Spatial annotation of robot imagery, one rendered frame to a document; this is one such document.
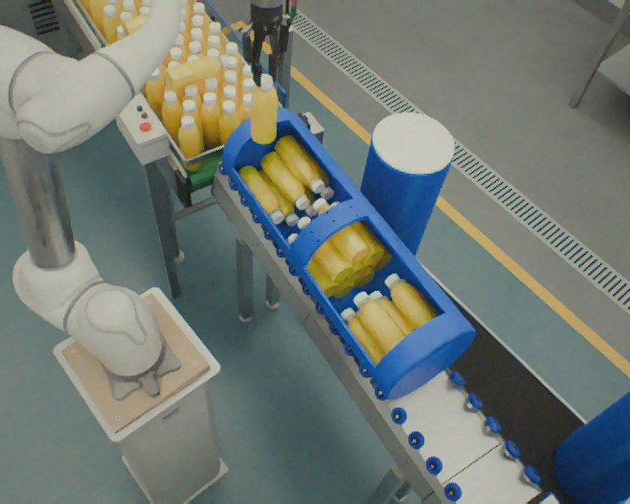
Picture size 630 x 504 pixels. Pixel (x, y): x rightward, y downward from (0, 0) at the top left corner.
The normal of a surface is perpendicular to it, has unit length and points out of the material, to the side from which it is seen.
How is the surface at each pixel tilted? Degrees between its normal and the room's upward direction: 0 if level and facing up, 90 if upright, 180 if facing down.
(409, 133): 0
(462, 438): 0
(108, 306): 5
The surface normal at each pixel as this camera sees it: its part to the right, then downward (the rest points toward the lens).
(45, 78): 0.07, -0.36
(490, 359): 0.08, -0.55
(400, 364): -0.59, -0.04
